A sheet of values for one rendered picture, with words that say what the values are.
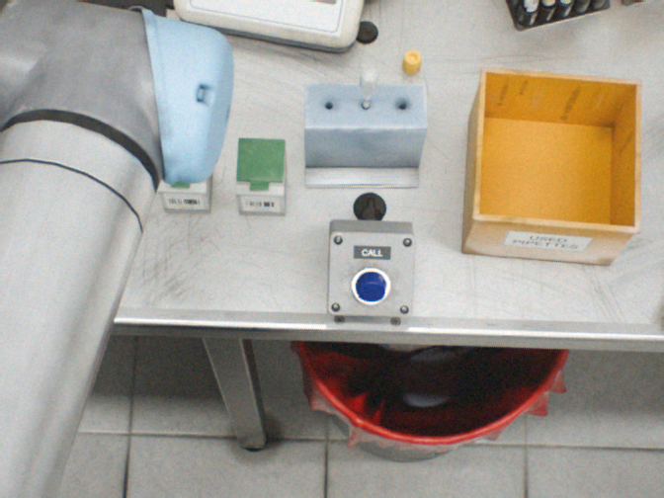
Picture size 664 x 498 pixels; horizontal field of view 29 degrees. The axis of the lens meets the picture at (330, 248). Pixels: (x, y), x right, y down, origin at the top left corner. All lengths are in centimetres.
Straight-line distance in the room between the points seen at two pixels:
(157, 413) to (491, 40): 98
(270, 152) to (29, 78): 50
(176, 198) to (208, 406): 92
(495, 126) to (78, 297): 69
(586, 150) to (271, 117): 28
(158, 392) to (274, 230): 90
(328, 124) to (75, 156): 52
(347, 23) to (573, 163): 24
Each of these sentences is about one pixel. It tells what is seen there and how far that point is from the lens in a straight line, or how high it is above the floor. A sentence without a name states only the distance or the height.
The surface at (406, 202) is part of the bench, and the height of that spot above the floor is 88.
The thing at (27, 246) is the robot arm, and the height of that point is 145.
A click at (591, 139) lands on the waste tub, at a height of 88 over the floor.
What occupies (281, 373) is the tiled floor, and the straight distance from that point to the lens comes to 198.
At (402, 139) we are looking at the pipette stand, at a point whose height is 95.
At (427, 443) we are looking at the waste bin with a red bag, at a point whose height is 44.
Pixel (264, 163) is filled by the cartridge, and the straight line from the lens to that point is 107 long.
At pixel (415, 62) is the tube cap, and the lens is 116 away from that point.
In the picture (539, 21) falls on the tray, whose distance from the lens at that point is 121.
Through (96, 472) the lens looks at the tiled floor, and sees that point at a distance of 198.
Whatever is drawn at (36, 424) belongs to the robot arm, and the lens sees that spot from 50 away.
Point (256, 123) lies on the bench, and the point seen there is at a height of 87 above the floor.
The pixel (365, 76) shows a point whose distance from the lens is 100.
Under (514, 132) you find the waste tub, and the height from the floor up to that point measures 88.
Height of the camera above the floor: 194
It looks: 73 degrees down
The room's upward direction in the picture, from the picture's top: 3 degrees clockwise
